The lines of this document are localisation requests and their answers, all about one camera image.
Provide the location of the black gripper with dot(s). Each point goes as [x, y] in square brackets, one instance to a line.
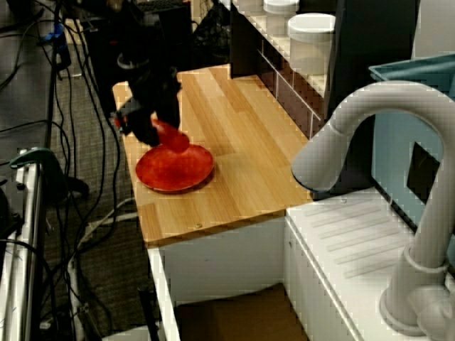
[153, 89]

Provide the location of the red toy sausage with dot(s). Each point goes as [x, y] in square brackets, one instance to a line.
[170, 136]

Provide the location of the red round plate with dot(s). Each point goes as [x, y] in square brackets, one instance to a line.
[174, 170]

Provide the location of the black computer case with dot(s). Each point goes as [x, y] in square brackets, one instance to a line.
[103, 53]

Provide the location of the green clamp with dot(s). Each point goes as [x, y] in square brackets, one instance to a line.
[35, 158]

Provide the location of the blue tape piece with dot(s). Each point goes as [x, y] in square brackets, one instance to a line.
[57, 33]

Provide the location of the small white lidded container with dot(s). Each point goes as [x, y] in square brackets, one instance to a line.
[279, 10]

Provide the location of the large white lidded container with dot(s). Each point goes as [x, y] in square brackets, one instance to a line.
[311, 42]

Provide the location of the white toy sink cabinet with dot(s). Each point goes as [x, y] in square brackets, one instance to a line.
[256, 263]

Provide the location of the dark upright panel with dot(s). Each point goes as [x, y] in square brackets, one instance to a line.
[369, 39]

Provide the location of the grey toy faucet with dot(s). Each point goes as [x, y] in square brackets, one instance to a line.
[398, 103]

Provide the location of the teal plastic bin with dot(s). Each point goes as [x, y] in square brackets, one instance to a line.
[419, 71]

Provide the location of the metal frame rail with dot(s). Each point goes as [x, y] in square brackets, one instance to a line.
[25, 248]

